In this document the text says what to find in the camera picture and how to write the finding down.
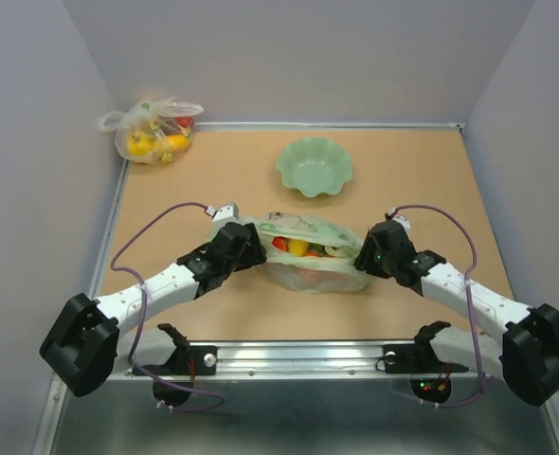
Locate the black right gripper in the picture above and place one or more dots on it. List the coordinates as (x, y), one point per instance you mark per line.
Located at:
(364, 259)

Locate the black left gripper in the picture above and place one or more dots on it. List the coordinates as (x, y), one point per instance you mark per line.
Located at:
(254, 253)

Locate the green avocado print plastic bag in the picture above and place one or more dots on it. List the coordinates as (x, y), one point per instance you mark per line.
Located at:
(335, 273)

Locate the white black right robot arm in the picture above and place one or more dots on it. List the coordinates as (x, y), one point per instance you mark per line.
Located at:
(507, 340)

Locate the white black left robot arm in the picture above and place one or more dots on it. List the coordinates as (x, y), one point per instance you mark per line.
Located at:
(81, 346)

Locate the yellow fruit in bag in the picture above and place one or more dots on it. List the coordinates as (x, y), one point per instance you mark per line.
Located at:
(297, 247)

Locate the green vegetable in bag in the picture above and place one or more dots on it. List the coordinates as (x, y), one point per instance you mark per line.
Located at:
(318, 249)

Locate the clear plastic bag of fruit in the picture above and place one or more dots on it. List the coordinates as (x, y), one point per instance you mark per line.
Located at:
(153, 131)

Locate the green scalloped bowl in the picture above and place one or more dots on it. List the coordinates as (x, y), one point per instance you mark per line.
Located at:
(314, 166)

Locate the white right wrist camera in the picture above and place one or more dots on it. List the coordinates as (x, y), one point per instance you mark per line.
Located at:
(395, 215)

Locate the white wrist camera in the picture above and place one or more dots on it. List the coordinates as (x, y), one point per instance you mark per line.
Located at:
(395, 215)
(229, 213)

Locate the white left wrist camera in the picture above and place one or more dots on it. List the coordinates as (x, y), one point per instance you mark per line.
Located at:
(229, 213)

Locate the aluminium mounting rail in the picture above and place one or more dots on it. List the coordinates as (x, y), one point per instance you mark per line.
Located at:
(164, 357)

